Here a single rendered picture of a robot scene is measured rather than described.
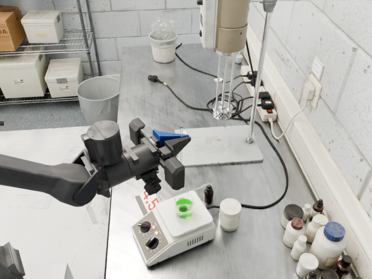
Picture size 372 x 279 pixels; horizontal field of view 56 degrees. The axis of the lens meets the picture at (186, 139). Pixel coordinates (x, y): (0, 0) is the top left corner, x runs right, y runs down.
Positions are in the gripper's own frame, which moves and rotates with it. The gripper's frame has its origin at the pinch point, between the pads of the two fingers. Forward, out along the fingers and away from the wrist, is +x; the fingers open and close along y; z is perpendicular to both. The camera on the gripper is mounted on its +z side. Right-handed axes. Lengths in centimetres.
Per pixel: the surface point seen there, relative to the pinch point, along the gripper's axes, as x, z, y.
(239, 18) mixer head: 33.3, -13.2, -20.2
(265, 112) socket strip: 59, 32, -26
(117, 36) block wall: 86, 84, -225
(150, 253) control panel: -9.5, 31.5, 2.4
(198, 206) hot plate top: 7.1, 26.6, 0.0
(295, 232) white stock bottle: 24.2, 28.1, 20.0
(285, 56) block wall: 74, 16, -34
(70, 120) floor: 22, 129, -194
